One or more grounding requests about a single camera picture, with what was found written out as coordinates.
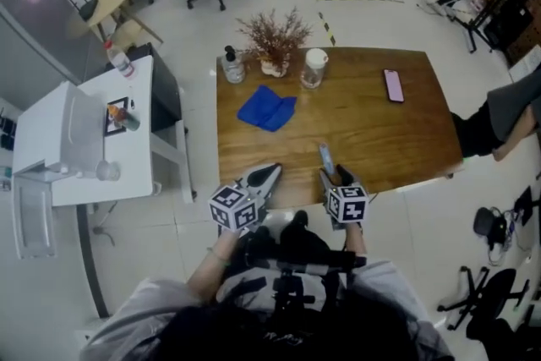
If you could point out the person's right forearm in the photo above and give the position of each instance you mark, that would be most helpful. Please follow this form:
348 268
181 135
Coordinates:
355 239

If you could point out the glass jar with white lid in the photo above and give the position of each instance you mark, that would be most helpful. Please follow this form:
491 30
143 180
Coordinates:
314 68

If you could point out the white plastic tray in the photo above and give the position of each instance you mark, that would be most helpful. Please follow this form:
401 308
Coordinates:
31 215

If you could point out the round wooden table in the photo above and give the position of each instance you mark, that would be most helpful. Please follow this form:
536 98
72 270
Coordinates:
112 0

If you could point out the clear glass cup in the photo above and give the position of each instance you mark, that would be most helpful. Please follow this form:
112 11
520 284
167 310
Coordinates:
107 171

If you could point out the dark green bottle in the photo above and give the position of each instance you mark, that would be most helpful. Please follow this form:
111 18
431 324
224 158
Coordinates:
132 121

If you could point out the white side table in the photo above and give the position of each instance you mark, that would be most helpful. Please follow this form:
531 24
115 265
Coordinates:
131 148

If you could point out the person's grey shirt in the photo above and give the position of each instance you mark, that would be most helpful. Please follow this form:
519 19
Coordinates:
389 296

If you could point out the dried flowers in white vase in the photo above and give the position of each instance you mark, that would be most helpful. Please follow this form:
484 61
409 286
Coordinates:
274 38

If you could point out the person's black shoe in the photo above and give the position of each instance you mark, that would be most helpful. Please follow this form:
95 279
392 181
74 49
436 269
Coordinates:
299 220

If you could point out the pink smartphone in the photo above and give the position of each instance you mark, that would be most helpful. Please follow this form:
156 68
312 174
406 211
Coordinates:
393 85

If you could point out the thin green wrist band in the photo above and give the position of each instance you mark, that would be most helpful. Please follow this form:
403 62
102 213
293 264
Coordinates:
220 258

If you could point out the blue folded cloth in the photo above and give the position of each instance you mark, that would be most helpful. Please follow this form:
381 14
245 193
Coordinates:
266 107

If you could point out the white box appliance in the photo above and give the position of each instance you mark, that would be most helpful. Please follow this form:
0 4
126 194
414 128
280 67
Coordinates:
63 127

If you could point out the plastic bottle with red cap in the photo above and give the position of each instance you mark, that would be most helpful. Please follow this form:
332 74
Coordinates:
121 61

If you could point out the black low cabinet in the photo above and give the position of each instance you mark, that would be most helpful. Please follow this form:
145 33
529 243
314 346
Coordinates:
162 89

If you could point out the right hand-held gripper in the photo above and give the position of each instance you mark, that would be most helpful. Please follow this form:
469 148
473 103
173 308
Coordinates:
347 205

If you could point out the black chest camera rig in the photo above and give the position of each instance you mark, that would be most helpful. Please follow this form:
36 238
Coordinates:
291 287

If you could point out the black metal stand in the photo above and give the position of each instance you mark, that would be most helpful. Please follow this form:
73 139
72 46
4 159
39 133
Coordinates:
507 4

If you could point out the clear pump dispenser bottle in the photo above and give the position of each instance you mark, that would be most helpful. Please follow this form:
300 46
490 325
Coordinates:
233 67

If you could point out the black framed tray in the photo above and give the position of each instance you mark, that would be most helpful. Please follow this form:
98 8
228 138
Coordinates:
110 131

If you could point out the grey utility knife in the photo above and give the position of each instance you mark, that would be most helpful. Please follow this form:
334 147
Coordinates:
325 156

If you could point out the grey metal cabinet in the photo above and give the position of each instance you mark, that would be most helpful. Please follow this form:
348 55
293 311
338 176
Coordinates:
38 34

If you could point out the person's left forearm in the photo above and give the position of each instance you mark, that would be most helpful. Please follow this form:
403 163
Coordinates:
211 270

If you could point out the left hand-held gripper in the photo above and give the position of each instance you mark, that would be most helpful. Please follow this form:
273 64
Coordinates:
234 207

